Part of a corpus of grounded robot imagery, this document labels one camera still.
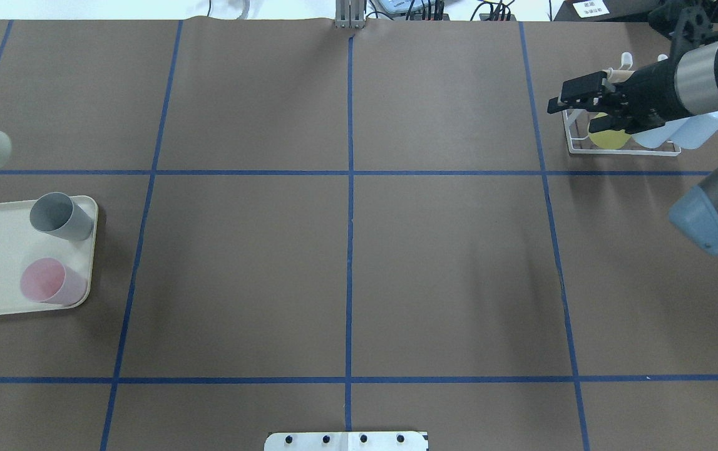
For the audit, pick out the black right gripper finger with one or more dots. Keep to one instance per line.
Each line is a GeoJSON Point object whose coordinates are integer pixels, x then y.
{"type": "Point", "coordinates": [580, 93]}
{"type": "Point", "coordinates": [602, 123]}

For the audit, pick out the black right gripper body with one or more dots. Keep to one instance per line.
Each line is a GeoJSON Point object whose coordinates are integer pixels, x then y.
{"type": "Point", "coordinates": [654, 86]}

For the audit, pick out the yellow plastic cup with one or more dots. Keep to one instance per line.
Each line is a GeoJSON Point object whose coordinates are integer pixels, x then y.
{"type": "Point", "coordinates": [608, 139]}

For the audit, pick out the grey plastic cup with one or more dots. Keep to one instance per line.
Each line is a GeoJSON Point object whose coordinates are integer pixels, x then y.
{"type": "Point", "coordinates": [58, 215]}

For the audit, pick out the light blue plastic cup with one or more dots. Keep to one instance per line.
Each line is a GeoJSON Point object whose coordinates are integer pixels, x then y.
{"type": "Point", "coordinates": [656, 137]}

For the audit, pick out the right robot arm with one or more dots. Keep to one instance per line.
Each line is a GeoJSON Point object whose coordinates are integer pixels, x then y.
{"type": "Point", "coordinates": [695, 214]}

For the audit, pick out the pink plastic cup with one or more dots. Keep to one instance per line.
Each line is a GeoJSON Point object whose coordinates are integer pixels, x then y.
{"type": "Point", "coordinates": [49, 281]}

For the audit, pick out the black box with label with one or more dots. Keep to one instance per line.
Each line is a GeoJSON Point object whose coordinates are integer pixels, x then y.
{"type": "Point", "coordinates": [605, 11]}

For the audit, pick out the cream plastic tray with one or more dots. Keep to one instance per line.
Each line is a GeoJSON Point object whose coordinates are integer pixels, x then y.
{"type": "Point", "coordinates": [21, 244]}

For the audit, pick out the aluminium frame post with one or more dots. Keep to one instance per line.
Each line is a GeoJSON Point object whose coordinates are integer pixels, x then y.
{"type": "Point", "coordinates": [350, 14]}

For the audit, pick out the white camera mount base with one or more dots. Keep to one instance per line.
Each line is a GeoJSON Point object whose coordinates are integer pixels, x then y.
{"type": "Point", "coordinates": [368, 440]}

